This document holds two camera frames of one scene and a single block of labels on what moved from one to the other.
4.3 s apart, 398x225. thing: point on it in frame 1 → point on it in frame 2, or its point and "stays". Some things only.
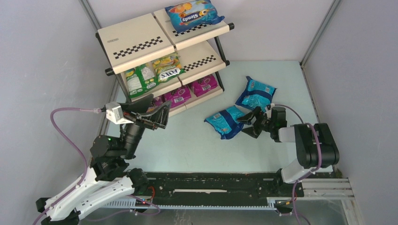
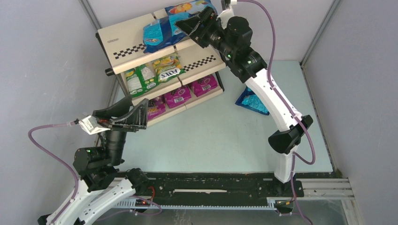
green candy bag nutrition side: (141, 78) stays
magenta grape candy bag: (204, 85) stays
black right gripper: (263, 123) → (202, 31)
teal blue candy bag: (256, 95) stays
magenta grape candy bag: (178, 96) stays
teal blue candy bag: (225, 122) → (162, 32)
